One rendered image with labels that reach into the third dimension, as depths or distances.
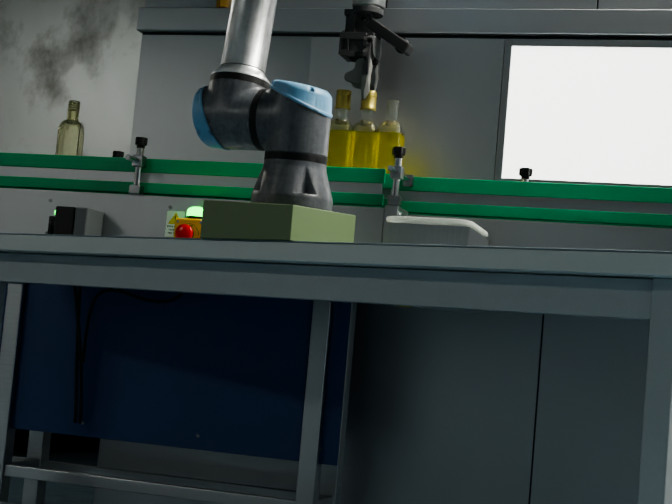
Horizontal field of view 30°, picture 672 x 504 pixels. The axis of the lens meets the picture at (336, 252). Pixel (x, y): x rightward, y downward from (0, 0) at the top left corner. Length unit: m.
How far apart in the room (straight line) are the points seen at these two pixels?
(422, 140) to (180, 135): 0.63
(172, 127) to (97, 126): 4.07
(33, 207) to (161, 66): 0.53
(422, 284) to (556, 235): 0.65
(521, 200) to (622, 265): 0.85
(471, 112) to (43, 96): 4.94
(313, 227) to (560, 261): 0.51
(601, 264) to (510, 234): 0.80
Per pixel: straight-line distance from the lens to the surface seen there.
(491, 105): 2.93
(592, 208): 2.69
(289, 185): 2.24
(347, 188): 2.70
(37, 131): 7.59
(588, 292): 1.95
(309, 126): 2.27
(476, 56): 2.96
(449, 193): 2.74
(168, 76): 3.22
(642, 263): 1.88
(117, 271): 2.49
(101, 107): 7.26
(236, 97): 2.34
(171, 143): 3.18
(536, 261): 1.94
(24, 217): 2.98
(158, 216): 2.82
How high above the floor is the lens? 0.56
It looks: 5 degrees up
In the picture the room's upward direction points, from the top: 5 degrees clockwise
